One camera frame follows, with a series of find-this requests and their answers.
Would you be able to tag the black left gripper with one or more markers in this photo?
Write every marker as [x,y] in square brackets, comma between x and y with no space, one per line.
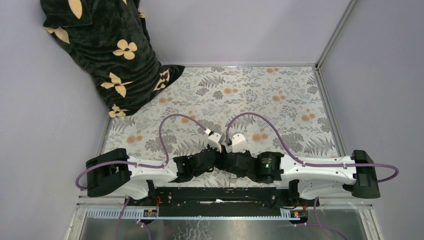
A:
[215,151]

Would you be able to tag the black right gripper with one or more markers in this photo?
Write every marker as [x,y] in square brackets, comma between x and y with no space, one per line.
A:
[245,153]

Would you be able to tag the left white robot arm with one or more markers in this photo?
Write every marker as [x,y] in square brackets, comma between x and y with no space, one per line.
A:
[115,172]

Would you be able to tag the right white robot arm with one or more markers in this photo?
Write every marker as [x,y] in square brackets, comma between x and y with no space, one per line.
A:
[312,177]

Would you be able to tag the black floral plush blanket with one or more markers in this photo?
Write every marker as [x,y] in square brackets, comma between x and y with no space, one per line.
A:
[109,40]

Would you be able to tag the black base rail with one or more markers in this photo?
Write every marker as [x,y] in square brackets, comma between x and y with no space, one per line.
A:
[177,196]

